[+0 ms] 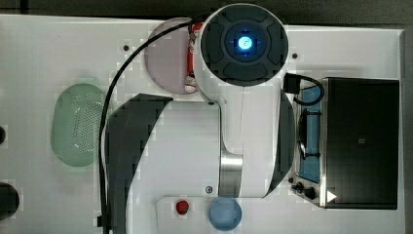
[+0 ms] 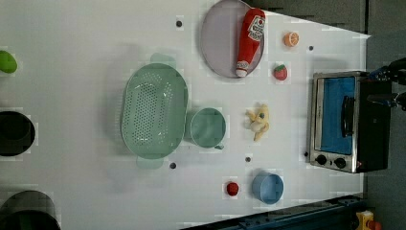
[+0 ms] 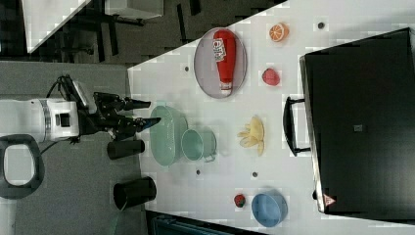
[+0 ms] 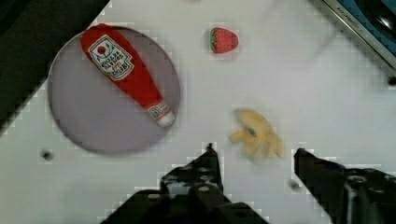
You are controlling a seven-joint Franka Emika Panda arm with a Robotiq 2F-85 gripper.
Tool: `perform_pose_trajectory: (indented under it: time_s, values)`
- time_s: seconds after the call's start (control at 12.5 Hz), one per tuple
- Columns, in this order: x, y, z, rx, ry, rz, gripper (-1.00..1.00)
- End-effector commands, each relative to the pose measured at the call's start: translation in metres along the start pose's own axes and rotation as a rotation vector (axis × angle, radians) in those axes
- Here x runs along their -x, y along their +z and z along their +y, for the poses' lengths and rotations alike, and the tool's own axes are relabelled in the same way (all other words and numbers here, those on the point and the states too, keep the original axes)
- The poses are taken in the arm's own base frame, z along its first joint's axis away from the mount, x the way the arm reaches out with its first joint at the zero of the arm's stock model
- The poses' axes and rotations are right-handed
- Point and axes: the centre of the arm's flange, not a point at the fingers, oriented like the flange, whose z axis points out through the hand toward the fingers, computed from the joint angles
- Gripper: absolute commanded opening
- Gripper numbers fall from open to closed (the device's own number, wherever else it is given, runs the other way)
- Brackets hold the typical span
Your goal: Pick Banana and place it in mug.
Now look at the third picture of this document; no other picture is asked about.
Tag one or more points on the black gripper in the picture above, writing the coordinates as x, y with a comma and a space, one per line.
101, 114

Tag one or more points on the yellow plush banana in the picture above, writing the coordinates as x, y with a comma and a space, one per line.
253, 135

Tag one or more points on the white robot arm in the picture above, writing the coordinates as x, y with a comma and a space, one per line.
26, 124

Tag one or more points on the green mug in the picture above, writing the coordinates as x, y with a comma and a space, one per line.
199, 144

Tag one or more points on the green perforated colander basket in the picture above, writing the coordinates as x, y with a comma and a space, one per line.
165, 136

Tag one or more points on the black cylinder cup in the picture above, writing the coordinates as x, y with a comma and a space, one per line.
121, 149

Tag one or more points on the black cylinder container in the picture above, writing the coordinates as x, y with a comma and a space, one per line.
134, 193

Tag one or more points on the grey round plate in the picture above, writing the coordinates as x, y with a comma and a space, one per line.
205, 66

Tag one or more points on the red ketchup bottle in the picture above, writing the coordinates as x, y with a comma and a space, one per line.
224, 52

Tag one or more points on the small red strawberry toy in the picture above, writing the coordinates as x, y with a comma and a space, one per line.
239, 200

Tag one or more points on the pink strawberry toy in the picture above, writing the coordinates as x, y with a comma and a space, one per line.
271, 77

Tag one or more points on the orange slice toy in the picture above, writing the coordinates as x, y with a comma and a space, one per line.
279, 32

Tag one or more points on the blue bowl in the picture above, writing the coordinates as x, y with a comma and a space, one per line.
269, 208

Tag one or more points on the black toaster oven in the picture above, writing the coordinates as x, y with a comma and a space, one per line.
359, 106

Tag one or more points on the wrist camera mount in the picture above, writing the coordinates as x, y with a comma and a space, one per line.
75, 91

